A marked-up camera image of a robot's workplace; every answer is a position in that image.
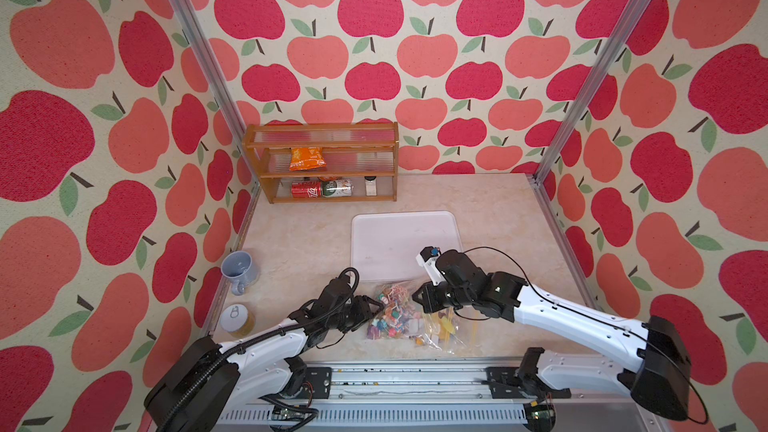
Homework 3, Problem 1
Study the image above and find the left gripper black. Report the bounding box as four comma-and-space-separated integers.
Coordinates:
327, 294, 386, 333

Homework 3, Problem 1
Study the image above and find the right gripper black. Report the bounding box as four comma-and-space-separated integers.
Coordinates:
409, 277, 471, 309

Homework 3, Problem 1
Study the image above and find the ziploc bag of colourful candies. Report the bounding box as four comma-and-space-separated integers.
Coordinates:
366, 281, 426, 344

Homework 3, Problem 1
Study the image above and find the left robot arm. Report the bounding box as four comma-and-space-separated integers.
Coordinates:
144, 267, 384, 431

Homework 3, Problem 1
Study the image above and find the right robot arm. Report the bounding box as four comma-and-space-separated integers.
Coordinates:
412, 246, 698, 422

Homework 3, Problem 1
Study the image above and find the ziploc bag of yellow candies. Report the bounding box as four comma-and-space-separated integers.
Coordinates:
409, 308, 480, 356

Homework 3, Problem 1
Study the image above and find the orange snack bag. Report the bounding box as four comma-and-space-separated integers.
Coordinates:
289, 147, 327, 171

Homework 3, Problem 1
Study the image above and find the white plastic tray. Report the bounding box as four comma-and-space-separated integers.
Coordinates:
350, 211, 463, 283

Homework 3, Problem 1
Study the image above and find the grey blue mug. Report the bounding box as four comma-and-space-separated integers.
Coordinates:
221, 251, 260, 296

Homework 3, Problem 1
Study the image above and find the green soda can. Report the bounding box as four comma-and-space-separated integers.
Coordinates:
322, 179, 354, 198

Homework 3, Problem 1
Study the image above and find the red soda can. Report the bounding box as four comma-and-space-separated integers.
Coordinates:
291, 180, 323, 199

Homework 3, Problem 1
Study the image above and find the small white bottle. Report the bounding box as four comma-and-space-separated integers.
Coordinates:
364, 176, 378, 197

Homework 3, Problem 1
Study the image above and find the wooden shelf rack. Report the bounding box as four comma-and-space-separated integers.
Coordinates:
243, 123, 399, 204

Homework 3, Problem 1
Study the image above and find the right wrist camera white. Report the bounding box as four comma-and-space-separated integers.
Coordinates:
416, 246, 443, 286

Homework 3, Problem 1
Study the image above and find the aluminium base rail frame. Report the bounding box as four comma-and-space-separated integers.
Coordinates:
146, 359, 673, 432

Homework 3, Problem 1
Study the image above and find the left aluminium corner post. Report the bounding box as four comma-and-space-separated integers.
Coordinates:
145, 0, 248, 133

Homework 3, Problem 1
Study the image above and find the aluminium corner post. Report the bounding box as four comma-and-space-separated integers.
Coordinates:
529, 0, 652, 191
145, 0, 248, 133

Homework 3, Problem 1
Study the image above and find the right aluminium corner post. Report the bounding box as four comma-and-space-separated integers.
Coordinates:
529, 0, 652, 191

